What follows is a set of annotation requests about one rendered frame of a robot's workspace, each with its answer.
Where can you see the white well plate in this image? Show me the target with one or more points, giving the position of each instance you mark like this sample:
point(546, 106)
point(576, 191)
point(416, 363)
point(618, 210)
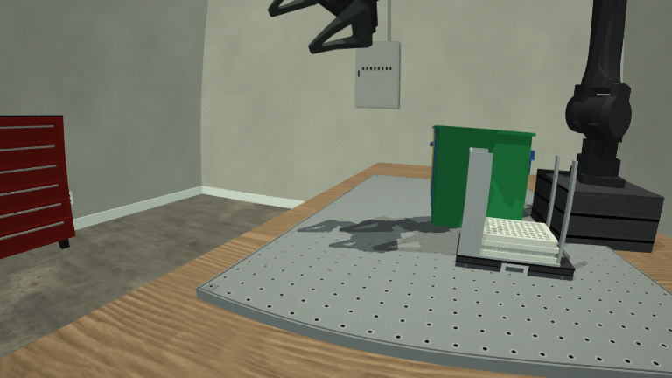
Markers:
point(517, 234)
point(518, 254)

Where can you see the green bin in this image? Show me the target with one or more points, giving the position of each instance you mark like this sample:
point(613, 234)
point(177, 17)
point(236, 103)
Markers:
point(510, 172)

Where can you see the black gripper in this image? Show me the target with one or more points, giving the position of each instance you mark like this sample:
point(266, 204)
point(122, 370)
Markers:
point(360, 14)

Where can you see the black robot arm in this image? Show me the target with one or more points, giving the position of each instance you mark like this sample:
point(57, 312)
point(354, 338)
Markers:
point(608, 116)

